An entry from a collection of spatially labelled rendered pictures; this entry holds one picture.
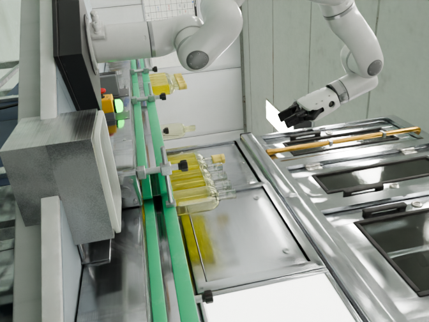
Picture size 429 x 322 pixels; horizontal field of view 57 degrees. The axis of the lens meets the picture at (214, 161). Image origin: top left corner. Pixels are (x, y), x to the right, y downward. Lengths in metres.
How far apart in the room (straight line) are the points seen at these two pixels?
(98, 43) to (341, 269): 0.85
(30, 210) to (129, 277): 0.22
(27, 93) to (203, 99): 6.38
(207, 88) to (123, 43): 6.18
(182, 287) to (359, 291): 0.45
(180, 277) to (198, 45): 0.55
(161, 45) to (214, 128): 6.45
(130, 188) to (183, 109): 6.32
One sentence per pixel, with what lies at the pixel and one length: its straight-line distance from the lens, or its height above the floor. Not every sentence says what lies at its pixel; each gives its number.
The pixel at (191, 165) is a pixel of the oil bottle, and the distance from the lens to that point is 1.25.
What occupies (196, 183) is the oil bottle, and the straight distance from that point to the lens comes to 1.15.
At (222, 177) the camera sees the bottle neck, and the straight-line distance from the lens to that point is 1.22.
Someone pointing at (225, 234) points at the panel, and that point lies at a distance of 1.19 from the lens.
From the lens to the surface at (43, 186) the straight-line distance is 0.79.
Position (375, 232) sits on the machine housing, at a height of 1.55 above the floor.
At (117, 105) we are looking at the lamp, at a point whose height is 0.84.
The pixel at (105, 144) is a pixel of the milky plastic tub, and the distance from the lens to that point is 0.91.
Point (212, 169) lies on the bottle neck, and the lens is 1.27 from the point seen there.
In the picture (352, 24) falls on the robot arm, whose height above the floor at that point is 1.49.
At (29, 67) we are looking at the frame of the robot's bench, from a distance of 1.05.
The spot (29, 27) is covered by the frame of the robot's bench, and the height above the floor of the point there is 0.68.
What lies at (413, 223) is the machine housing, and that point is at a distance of 1.38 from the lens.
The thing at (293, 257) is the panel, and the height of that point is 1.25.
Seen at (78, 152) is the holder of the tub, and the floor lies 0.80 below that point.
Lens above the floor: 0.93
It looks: 8 degrees up
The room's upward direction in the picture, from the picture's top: 81 degrees clockwise
